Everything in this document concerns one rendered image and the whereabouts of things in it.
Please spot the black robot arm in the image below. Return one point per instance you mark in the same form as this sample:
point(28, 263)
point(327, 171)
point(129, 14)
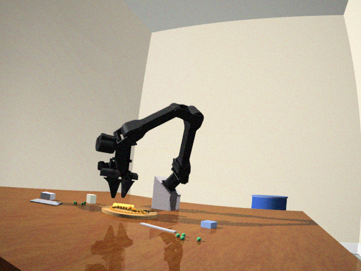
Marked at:
point(134, 130)

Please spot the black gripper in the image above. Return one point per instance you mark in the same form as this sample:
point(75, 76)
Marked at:
point(120, 169)

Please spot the light blue flat block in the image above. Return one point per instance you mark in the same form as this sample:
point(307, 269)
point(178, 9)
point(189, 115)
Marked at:
point(209, 224)

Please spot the white rectangular sheet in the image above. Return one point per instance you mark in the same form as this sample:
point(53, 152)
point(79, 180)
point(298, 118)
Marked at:
point(49, 202)

